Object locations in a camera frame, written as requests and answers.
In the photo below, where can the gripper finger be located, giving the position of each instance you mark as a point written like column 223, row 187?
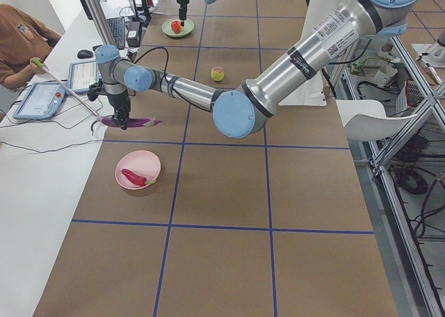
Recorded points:
column 182, row 12
column 121, row 117

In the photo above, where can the purple eggplant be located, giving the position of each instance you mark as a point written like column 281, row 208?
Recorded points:
column 132, row 122

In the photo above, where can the red orange pomegranate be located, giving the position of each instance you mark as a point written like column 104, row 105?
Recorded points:
column 176, row 26

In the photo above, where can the red chili pepper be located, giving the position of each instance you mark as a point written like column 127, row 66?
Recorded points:
column 136, row 179

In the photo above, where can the peach with brown stem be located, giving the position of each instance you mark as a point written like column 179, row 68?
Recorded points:
column 217, row 74

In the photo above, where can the light green plate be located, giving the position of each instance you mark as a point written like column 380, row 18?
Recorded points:
column 188, row 27

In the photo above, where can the far teach pendant tablet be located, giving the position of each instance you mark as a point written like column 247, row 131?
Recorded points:
column 81, row 75

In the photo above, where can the teach pendant tablet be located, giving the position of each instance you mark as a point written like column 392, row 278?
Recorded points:
column 42, row 101
column 81, row 75

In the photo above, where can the pink plate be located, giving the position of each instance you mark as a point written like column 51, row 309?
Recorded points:
column 142, row 162

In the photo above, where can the black computer mouse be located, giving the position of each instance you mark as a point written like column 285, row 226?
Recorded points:
column 84, row 54

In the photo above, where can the black keyboard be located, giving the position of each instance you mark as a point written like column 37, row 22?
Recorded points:
column 117, row 28

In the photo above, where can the near teach pendant tablet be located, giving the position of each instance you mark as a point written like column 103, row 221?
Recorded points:
column 42, row 101

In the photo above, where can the metal reacher stick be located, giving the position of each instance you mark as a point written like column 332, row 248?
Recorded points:
column 98, row 117

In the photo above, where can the seated person brown shirt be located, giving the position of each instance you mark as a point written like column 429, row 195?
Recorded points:
column 24, row 39

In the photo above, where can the aluminium frame post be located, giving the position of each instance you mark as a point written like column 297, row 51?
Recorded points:
column 99, row 19

